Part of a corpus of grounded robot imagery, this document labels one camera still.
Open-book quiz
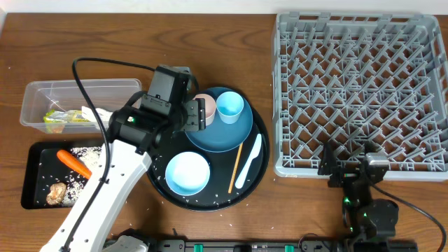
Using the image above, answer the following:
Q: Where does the white rice pile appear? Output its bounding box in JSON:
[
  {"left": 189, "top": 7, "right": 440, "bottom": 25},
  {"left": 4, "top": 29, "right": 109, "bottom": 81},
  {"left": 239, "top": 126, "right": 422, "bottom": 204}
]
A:
[{"left": 62, "top": 147, "right": 102, "bottom": 207}]

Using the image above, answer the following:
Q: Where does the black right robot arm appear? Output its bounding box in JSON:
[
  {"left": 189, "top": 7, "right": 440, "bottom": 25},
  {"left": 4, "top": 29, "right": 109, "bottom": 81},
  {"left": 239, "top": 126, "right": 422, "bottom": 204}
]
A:
[{"left": 318, "top": 143, "right": 398, "bottom": 251}]

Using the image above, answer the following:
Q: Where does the black round tray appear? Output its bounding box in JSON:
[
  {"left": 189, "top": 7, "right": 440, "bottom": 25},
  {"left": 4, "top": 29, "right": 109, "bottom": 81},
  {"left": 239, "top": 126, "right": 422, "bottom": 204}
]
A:
[{"left": 147, "top": 102, "right": 270, "bottom": 211}]

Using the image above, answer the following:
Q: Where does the clear plastic bin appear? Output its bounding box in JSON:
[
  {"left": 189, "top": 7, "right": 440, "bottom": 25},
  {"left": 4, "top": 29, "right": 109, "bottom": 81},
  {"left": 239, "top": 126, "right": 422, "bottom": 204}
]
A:
[{"left": 20, "top": 78, "right": 141, "bottom": 134}]

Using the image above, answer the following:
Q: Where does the pink plastic cup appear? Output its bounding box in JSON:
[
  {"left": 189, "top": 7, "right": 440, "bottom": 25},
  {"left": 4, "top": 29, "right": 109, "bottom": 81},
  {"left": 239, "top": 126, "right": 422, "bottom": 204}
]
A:
[{"left": 195, "top": 94, "right": 216, "bottom": 127}]

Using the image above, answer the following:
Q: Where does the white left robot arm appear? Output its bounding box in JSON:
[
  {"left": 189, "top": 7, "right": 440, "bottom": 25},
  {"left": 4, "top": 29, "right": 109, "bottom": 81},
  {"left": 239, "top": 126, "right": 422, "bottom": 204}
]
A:
[{"left": 42, "top": 65, "right": 206, "bottom": 251}]

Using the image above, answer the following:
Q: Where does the dark blue round plate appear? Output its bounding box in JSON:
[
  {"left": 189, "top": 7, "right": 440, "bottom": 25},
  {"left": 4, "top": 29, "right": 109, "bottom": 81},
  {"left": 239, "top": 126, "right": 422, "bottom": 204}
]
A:
[{"left": 186, "top": 98, "right": 253, "bottom": 153}]

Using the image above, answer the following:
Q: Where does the black rectangular tray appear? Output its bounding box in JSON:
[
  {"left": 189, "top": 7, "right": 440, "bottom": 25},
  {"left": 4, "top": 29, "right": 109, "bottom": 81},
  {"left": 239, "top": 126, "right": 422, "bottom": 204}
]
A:
[{"left": 21, "top": 139, "right": 102, "bottom": 209}]

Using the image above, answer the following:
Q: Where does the light blue plastic cup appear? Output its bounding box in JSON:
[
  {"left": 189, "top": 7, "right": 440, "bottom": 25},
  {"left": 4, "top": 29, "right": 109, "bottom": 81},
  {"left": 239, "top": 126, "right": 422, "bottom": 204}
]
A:
[{"left": 216, "top": 91, "right": 244, "bottom": 124}]

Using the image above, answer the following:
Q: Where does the light blue bowl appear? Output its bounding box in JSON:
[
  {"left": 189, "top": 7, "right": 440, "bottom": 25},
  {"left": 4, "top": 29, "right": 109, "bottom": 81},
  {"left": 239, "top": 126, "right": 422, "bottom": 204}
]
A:
[{"left": 165, "top": 151, "right": 211, "bottom": 196}]

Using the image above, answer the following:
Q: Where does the yellow green wrapper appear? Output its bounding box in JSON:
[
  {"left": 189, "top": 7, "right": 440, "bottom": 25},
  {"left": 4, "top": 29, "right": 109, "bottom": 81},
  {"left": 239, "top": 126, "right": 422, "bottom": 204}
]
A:
[{"left": 43, "top": 109, "right": 88, "bottom": 134}]

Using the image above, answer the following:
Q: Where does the brown walnut-like food scrap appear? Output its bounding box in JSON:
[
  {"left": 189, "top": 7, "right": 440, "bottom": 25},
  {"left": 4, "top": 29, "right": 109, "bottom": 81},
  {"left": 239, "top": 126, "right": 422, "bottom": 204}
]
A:
[{"left": 46, "top": 183, "right": 67, "bottom": 205}]

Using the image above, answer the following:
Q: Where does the white napkin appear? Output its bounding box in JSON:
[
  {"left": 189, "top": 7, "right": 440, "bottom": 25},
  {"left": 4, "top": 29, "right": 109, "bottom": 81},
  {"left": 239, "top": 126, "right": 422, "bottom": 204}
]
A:
[{"left": 81, "top": 106, "right": 112, "bottom": 122}]

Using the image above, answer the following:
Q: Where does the black rail with green clips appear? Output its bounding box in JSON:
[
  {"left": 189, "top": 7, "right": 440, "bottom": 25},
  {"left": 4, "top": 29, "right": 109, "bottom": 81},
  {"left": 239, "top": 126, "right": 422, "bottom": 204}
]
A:
[{"left": 150, "top": 237, "right": 419, "bottom": 252}]

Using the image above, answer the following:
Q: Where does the light blue plastic knife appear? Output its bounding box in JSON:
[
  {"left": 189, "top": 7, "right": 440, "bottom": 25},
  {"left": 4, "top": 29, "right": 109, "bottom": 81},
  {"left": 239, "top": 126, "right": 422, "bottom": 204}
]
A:
[{"left": 234, "top": 134, "right": 262, "bottom": 189}]

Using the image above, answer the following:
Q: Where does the orange carrot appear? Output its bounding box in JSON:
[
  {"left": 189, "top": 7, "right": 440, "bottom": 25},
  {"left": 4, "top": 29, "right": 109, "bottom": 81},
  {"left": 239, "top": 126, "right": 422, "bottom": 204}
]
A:
[{"left": 57, "top": 150, "right": 92, "bottom": 179}]

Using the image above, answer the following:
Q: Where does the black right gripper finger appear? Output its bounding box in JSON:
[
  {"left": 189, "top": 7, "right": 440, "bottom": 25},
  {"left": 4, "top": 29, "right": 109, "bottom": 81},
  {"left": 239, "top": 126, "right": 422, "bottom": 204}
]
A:
[
  {"left": 318, "top": 143, "right": 335, "bottom": 175},
  {"left": 364, "top": 141, "right": 380, "bottom": 155}
]

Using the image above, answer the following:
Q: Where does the grey dishwasher rack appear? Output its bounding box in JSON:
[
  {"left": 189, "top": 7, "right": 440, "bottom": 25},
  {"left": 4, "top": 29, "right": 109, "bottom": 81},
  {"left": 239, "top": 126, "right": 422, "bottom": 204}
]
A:
[{"left": 272, "top": 12, "right": 447, "bottom": 181}]

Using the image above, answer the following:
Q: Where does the wooden chopstick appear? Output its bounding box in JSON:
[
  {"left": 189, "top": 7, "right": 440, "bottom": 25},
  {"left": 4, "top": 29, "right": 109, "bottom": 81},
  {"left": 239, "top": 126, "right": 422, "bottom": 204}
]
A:
[{"left": 227, "top": 143, "right": 243, "bottom": 194}]

